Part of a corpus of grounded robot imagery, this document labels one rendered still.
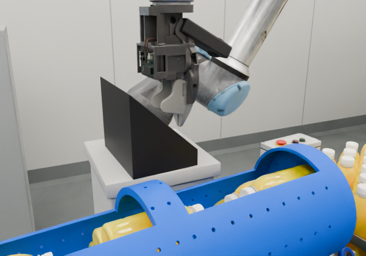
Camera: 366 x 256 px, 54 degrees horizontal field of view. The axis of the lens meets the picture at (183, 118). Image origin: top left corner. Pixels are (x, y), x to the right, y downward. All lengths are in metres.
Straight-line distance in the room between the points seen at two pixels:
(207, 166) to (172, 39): 0.47
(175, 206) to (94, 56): 2.75
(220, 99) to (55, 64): 2.49
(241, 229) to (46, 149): 2.91
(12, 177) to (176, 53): 1.69
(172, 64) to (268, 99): 3.67
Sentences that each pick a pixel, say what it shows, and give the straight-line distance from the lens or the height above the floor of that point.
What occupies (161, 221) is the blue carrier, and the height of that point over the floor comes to 1.21.
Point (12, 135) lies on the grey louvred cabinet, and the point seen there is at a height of 0.91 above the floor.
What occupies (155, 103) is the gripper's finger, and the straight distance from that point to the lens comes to 0.64.
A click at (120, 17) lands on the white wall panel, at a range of 3.35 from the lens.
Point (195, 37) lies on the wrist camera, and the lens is 0.62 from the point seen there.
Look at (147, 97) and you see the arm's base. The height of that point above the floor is 1.32.
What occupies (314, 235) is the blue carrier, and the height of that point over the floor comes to 1.11.
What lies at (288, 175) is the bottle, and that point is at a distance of 0.88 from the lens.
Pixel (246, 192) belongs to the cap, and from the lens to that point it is 0.82.
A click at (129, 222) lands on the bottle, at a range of 0.68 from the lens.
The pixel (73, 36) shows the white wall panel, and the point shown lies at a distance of 3.28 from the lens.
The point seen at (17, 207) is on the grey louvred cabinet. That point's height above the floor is 0.49.
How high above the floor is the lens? 1.56
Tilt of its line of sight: 18 degrees down
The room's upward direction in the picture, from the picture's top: straight up
